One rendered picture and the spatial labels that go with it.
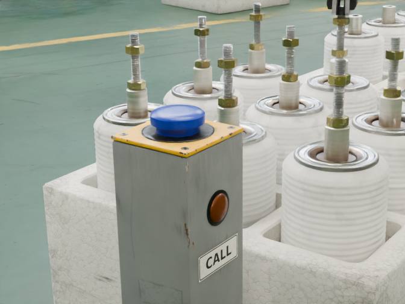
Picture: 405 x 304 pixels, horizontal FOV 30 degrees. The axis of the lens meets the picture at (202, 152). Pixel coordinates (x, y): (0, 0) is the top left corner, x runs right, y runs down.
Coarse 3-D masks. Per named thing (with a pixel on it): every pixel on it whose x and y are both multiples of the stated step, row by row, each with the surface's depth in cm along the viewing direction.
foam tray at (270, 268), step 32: (64, 192) 80; (96, 192) 80; (64, 224) 82; (96, 224) 79; (256, 224) 72; (64, 256) 83; (96, 256) 80; (256, 256) 67; (288, 256) 65; (320, 256) 65; (384, 256) 65; (64, 288) 85; (96, 288) 82; (256, 288) 68; (288, 288) 66; (320, 288) 64; (352, 288) 62; (384, 288) 62
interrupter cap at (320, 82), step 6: (312, 78) 94; (318, 78) 94; (324, 78) 94; (354, 78) 93; (360, 78) 94; (312, 84) 91; (318, 84) 91; (324, 84) 91; (348, 84) 92; (354, 84) 91; (360, 84) 91; (366, 84) 90; (324, 90) 89; (330, 90) 89; (348, 90) 89; (354, 90) 89
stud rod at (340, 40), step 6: (342, 6) 89; (342, 12) 89; (336, 30) 90; (342, 30) 90; (336, 36) 90; (342, 36) 90; (336, 42) 91; (342, 42) 90; (336, 48) 91; (342, 48) 91
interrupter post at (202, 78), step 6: (210, 66) 89; (198, 72) 88; (204, 72) 88; (210, 72) 89; (198, 78) 89; (204, 78) 89; (210, 78) 89; (198, 84) 89; (204, 84) 89; (210, 84) 89; (198, 90) 89; (204, 90) 89; (210, 90) 90
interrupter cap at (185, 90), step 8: (176, 88) 91; (184, 88) 91; (192, 88) 91; (216, 88) 91; (176, 96) 88; (184, 96) 87; (192, 96) 87; (200, 96) 87; (208, 96) 87; (216, 96) 87
